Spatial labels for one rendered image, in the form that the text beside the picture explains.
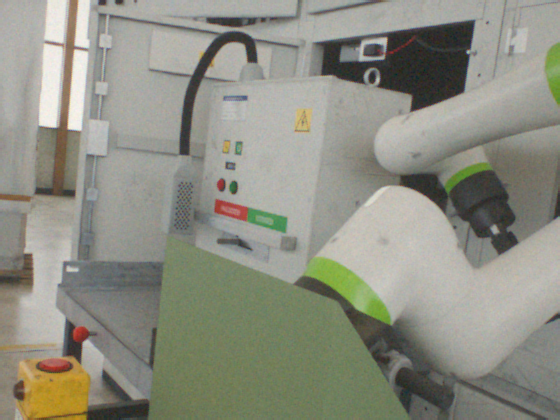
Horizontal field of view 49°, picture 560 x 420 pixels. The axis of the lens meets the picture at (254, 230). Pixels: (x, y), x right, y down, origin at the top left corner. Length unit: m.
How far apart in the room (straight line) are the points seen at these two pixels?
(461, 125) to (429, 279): 0.32
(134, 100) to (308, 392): 1.36
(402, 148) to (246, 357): 0.53
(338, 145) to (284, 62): 0.72
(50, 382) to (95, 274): 0.75
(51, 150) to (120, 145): 10.79
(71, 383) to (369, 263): 0.43
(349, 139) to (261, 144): 0.23
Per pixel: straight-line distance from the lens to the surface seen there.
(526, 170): 1.32
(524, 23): 1.39
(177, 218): 1.57
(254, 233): 1.34
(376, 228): 0.78
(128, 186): 1.86
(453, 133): 1.04
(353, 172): 1.29
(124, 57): 1.87
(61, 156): 12.57
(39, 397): 0.89
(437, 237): 0.80
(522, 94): 0.96
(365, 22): 1.75
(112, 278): 1.63
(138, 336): 1.25
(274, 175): 1.36
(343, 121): 1.27
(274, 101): 1.40
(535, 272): 0.88
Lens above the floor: 1.22
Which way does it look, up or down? 7 degrees down
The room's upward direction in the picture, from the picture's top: 7 degrees clockwise
